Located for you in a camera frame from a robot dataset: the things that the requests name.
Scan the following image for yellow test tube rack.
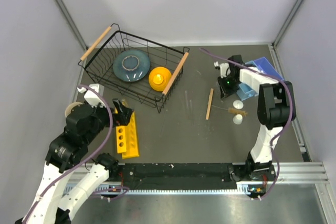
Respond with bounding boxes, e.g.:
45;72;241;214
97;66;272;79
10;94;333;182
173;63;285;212
115;112;140;159

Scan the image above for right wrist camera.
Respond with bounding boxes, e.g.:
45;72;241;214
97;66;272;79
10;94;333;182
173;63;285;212
214;61;230;79

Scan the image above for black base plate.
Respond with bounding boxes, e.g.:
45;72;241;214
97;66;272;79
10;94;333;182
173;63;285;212
115;163;253;190

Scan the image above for purple blue bin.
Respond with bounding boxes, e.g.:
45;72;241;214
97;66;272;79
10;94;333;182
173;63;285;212
254;57;284;81

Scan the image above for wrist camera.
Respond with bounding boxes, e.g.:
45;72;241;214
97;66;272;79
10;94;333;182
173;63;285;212
214;61;230;79
84;83;105;107

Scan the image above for black wire dish basket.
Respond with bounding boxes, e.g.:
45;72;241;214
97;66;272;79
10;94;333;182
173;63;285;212
78;23;190;111

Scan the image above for white plastic cap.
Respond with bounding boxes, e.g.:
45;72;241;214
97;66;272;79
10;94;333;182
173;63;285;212
233;100;244;110

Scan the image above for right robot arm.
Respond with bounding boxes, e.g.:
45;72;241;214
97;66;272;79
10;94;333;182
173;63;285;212
214;55;296;180

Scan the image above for beige ceramic mug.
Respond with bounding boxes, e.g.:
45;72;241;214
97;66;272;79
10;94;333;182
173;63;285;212
65;102;82;117

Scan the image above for purple cable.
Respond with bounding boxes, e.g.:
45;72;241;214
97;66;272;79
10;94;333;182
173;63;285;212
199;47;293;198
23;84;114;222

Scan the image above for yellow ribbed funnel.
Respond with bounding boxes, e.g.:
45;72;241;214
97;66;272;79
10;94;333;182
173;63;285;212
149;67;172;92

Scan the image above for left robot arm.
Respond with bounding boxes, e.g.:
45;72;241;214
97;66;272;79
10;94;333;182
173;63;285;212
16;99;134;223

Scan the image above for blue ceramic plate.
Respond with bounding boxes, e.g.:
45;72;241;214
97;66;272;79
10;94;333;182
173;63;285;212
112;49;151;82

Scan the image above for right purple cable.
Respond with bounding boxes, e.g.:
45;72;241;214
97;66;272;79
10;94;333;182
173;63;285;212
199;47;293;198

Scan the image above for light blue bin middle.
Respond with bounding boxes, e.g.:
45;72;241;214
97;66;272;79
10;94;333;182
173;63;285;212
244;61;258;68

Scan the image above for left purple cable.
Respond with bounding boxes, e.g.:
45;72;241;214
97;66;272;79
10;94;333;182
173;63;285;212
23;84;114;222

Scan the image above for light blue bin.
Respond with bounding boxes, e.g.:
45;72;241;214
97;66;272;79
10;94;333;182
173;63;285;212
236;83;258;101
244;61;258;68

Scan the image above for cable duct rail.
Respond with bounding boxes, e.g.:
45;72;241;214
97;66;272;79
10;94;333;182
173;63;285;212
65;182;274;196

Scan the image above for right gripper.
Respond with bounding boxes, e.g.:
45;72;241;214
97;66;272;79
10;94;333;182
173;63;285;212
217;73;240;99

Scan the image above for test tube brush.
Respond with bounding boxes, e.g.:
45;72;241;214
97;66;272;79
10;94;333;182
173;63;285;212
212;105;248;116

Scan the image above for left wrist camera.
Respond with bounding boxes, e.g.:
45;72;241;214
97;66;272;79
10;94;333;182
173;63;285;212
84;83;105;107

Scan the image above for glass test tube on table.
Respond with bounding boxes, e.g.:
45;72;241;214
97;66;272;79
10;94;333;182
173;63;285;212
185;90;194;125
159;110;167;138

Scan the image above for wooden test tube clamp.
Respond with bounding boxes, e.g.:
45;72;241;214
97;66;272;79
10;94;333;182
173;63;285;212
205;88;214;120

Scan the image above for light blue bin left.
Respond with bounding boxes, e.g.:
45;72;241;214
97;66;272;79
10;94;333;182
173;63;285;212
236;83;258;101

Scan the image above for glass test tube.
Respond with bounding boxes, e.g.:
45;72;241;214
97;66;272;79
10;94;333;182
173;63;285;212
185;90;194;125
159;110;167;138
121;98;131;109

